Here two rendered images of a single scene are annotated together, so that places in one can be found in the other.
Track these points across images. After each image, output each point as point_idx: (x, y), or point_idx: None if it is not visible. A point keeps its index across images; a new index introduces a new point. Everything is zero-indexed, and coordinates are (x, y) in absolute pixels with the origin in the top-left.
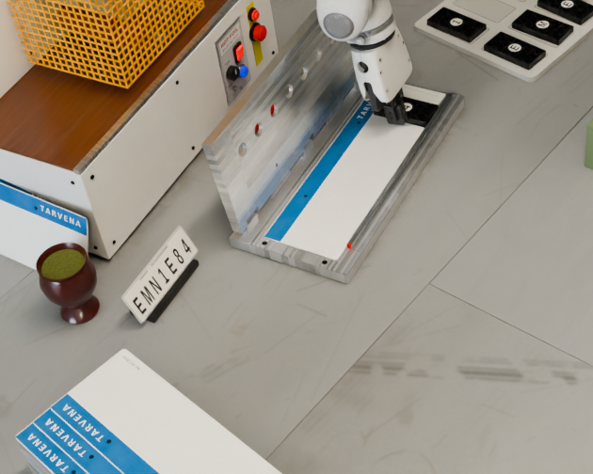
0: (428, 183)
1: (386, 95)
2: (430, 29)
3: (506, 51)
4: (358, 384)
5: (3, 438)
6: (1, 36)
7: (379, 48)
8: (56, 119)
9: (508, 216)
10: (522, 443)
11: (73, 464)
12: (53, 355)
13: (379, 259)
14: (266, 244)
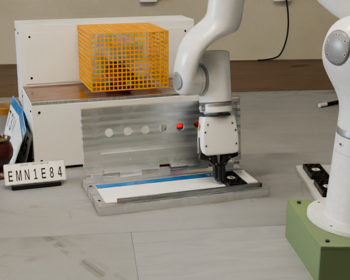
0: (199, 208)
1: (204, 148)
2: (301, 169)
3: (321, 185)
4: (36, 241)
5: None
6: (67, 55)
7: (210, 118)
8: (56, 93)
9: (211, 232)
10: None
11: None
12: None
13: (128, 216)
14: (90, 186)
